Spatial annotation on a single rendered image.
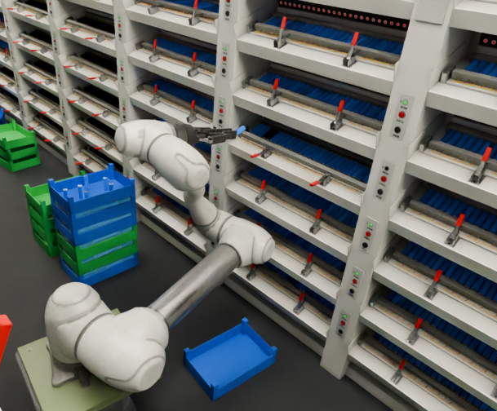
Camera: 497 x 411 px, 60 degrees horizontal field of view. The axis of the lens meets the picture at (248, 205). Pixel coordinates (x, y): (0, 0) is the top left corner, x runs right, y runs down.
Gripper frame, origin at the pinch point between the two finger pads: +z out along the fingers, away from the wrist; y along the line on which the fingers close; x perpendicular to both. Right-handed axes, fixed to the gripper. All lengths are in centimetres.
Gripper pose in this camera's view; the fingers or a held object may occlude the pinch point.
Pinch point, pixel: (226, 134)
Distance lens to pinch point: 149.0
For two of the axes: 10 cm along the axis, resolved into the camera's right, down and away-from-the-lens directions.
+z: 6.6, -1.6, 7.3
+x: -2.1, 9.0, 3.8
